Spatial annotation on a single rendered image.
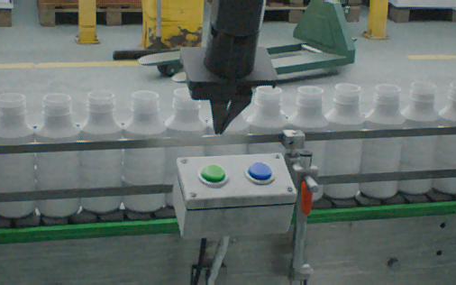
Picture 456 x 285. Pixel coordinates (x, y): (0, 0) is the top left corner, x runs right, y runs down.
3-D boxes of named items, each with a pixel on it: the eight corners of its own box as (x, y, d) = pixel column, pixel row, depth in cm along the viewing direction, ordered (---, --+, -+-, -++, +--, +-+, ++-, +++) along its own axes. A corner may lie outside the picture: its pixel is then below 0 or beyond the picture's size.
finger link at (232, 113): (174, 114, 116) (182, 50, 110) (232, 113, 118) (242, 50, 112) (184, 151, 111) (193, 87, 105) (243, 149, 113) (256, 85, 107)
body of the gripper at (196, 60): (177, 60, 111) (184, 5, 106) (262, 59, 113) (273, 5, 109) (187, 95, 106) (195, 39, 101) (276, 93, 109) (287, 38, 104)
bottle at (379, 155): (386, 204, 141) (398, 96, 136) (350, 193, 144) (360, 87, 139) (403, 191, 146) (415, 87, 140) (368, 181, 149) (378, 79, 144)
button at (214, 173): (222, 170, 121) (223, 161, 120) (226, 186, 119) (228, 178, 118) (198, 170, 120) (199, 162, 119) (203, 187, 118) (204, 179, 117)
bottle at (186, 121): (177, 213, 135) (180, 101, 129) (154, 198, 139) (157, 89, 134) (212, 205, 138) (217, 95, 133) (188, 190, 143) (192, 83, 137)
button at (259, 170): (268, 167, 122) (269, 159, 121) (273, 183, 120) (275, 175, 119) (244, 169, 122) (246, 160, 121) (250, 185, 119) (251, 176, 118)
